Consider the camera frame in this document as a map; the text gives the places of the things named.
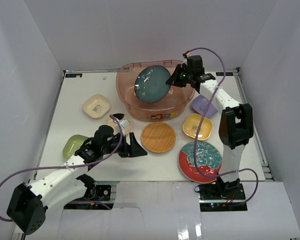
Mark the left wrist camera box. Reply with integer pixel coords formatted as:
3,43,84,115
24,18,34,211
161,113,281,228
119,118,132,135

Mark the cream square dish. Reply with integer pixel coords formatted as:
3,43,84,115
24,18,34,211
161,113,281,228
82,94,111,119

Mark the pink translucent plastic bin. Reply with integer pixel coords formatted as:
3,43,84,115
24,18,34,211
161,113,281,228
116,60,196,122

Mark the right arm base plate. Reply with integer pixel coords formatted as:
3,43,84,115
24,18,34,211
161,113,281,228
195,183,246,204

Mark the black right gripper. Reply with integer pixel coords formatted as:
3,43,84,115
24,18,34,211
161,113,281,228
166,64,193,88

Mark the cream round plate black mark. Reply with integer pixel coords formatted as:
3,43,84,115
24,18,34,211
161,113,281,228
107,113,133,135

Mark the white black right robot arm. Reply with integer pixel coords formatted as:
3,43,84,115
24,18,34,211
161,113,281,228
166,54,254,200

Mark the purple square dish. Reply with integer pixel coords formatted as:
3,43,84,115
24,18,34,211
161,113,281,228
191,95,218,118

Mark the yellow square dish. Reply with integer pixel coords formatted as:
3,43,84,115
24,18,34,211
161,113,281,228
182,113,213,141

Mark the light green dish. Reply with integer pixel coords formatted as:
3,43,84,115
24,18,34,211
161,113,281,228
62,134,88,160

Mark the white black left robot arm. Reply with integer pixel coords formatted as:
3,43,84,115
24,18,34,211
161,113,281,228
7,125,148,235

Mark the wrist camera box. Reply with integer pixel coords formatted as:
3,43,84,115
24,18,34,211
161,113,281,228
182,50,191,63
119,118,132,135

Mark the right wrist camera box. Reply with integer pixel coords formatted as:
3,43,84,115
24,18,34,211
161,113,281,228
182,50,191,63

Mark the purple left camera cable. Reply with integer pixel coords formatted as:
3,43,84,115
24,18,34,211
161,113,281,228
0,114,125,223

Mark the red and teal plate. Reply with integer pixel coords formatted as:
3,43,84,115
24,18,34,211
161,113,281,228
178,140,222,184

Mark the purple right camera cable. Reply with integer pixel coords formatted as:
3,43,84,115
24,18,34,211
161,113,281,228
182,46,260,207

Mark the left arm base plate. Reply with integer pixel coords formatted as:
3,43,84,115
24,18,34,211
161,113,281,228
63,185,114,210

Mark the round woven bamboo plate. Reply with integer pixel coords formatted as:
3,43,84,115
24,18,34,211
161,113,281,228
141,122,176,154

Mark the dark teal round plate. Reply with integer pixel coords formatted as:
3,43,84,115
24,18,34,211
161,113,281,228
134,65,171,104

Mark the purple camera cable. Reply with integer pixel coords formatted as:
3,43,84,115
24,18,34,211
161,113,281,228
182,46,260,207
0,114,125,223

